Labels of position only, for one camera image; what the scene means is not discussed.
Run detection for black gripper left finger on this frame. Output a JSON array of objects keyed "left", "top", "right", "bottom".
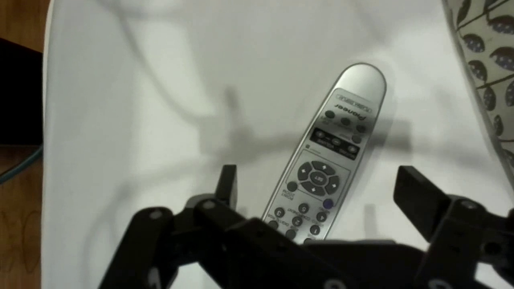
[{"left": 98, "top": 162, "right": 323, "bottom": 289}]

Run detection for grey silver remote control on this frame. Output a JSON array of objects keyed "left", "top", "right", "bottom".
[{"left": 260, "top": 60, "right": 389, "bottom": 247}]

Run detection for white sofa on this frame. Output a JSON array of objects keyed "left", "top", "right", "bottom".
[{"left": 40, "top": 0, "right": 514, "bottom": 289}]

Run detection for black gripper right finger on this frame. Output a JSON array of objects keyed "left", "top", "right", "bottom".
[{"left": 392, "top": 163, "right": 514, "bottom": 289}]

